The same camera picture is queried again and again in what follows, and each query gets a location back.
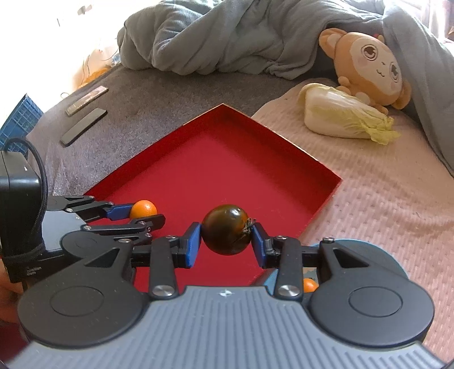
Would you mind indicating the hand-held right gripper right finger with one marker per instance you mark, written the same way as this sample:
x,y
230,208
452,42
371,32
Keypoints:
x,y
258,245

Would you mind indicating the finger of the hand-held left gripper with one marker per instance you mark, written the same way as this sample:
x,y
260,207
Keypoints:
x,y
142,229
120,212

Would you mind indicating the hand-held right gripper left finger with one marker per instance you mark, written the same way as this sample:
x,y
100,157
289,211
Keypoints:
x,y
193,245

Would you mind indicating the orange tomato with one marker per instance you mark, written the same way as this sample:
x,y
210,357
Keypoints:
x,y
143,209

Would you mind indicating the dark brown tomato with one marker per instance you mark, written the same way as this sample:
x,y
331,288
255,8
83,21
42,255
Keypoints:
x,y
223,230

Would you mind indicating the orange tangerine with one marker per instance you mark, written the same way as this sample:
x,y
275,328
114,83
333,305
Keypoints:
x,y
309,285

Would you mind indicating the red rectangular tray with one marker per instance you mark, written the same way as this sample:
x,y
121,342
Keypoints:
x,y
212,159

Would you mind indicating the blue tiger print plate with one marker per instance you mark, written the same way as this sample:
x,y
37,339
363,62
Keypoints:
x,y
369,250

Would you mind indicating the person's left hand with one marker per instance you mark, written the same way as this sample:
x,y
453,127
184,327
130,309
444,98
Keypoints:
x,y
7,301

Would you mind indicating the blue plastic crate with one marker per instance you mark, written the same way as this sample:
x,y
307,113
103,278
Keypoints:
x,y
21,120

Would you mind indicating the black flat rectangular slab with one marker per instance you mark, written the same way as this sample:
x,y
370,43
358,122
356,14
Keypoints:
x,y
83,127

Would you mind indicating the tan flat rectangular slab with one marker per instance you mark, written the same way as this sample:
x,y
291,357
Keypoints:
x,y
87,100

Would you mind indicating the pink textured blanket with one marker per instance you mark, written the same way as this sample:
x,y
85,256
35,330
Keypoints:
x,y
372,198

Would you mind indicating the orange cloth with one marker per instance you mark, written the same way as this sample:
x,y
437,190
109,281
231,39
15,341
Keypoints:
x,y
94,72

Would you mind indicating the napa cabbage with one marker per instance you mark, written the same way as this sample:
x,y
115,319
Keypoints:
x,y
337,113

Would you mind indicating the blue-grey duvet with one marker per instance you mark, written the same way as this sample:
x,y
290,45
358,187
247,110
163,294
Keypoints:
x,y
220,39

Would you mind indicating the monkey plush toy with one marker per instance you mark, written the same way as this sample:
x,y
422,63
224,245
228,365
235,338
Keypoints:
x,y
369,60

